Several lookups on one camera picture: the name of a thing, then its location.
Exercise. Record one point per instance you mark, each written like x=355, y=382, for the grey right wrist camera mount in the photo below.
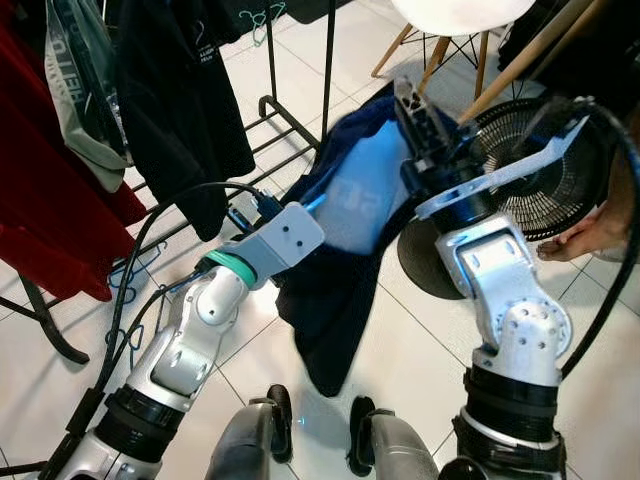
x=520, y=165

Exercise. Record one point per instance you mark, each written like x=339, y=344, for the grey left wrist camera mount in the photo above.
x=285, y=240

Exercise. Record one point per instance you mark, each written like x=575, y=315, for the grey robot leg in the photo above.
x=250, y=445
x=400, y=450

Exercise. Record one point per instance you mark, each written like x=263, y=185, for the grey printed shirt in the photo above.
x=85, y=110

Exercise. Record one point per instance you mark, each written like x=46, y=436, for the grey robot right leg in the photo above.
x=400, y=450

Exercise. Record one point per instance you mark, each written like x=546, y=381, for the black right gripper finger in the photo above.
x=415, y=110

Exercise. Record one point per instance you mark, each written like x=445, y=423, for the white chair wooden legs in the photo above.
x=460, y=12

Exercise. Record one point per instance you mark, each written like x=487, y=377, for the black hanging garment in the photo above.
x=180, y=110

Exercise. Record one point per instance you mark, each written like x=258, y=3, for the black metal clothes rack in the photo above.
x=330, y=60

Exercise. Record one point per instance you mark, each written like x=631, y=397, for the light wooden table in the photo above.
x=520, y=68

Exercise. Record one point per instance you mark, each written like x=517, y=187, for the grey robot left leg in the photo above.
x=250, y=445

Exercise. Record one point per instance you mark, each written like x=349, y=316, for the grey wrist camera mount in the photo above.
x=285, y=240
x=520, y=165

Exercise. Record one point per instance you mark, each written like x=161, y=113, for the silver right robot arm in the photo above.
x=515, y=330

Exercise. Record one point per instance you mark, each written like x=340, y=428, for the person in navy clothes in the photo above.
x=590, y=235

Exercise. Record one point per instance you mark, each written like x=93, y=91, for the red hanging garment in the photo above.
x=50, y=200

